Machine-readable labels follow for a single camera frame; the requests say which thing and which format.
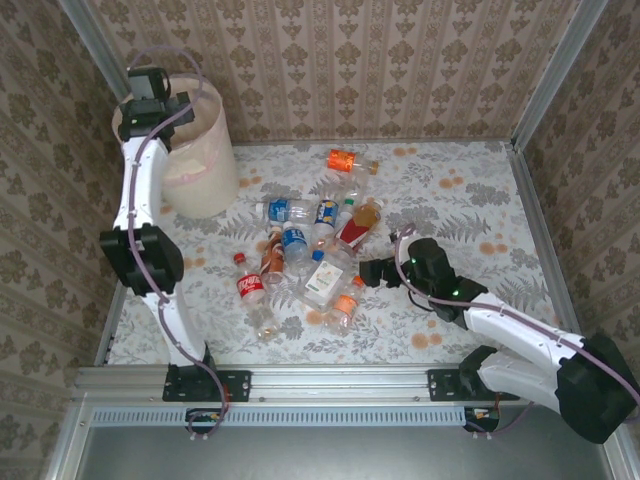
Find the red label amber tea bottle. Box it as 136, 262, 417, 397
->
333, 197, 385, 254

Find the orange label orange cap bottle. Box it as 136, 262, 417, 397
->
323, 274, 367, 337

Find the square bottle white green label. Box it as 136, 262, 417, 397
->
298, 254, 352, 315

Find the blue yellow label bottle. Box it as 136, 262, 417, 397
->
310, 198, 341, 250

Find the clear unlabelled plastic bottle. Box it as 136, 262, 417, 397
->
322, 172, 369, 201

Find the blue label water bottle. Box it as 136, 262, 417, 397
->
281, 221, 314, 277

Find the brown label drink bottle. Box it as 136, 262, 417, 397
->
259, 224, 287, 285

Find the orange label clear bottle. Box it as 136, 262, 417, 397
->
327, 148, 380, 176

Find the blue label white cap bottle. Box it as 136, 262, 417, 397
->
255, 197, 316, 225

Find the red label cola bottle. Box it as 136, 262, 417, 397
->
232, 252, 280, 342

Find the pink plastic bin liner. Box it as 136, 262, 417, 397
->
110, 82, 224, 181

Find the beige round waste bin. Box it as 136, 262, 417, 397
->
110, 82, 240, 220

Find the grey sheet metal panel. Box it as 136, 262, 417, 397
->
47, 399, 631, 480

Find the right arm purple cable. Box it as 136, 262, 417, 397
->
391, 223, 640, 440

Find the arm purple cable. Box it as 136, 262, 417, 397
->
124, 45, 232, 442
391, 223, 640, 440

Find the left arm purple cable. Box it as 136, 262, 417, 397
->
124, 45, 232, 442

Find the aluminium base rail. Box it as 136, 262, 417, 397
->
72, 363, 611, 404

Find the aluminium frame post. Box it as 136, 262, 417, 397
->
55, 0, 132, 101
510, 0, 610, 151

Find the aluminium table side rail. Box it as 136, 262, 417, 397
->
503, 141, 594, 365

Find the grey slotted cable duct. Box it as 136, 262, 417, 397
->
89, 404, 469, 428

